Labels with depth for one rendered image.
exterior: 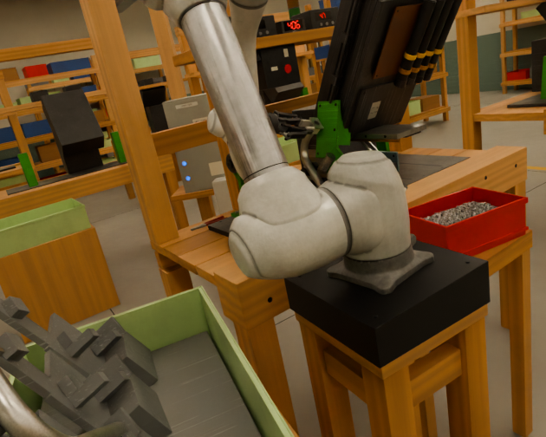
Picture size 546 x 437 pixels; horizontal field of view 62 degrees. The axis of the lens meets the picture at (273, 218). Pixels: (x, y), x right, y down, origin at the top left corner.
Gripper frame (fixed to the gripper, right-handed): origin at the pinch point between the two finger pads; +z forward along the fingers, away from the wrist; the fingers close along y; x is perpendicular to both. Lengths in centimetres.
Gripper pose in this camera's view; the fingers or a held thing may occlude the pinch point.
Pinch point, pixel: (309, 127)
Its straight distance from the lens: 173.3
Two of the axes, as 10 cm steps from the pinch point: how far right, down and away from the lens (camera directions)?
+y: -3.8, -8.0, 4.6
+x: -4.2, 5.9, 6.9
